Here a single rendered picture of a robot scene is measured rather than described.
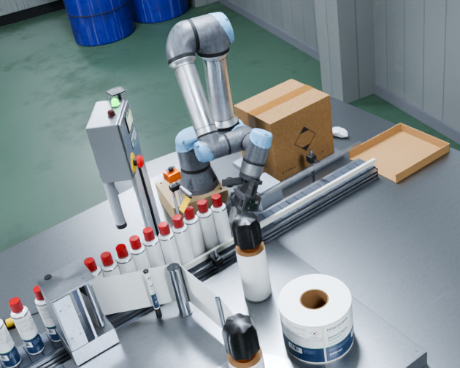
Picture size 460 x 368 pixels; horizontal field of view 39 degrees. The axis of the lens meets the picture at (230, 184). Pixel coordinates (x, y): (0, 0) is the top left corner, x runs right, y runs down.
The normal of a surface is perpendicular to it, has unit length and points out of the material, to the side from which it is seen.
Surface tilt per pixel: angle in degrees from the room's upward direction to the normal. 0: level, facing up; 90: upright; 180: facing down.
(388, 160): 0
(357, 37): 90
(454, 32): 90
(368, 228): 0
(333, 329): 90
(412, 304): 0
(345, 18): 90
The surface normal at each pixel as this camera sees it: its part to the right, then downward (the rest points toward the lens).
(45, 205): -0.15, -0.82
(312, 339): -0.17, 0.57
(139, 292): 0.11, 0.54
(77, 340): 0.56, 0.39
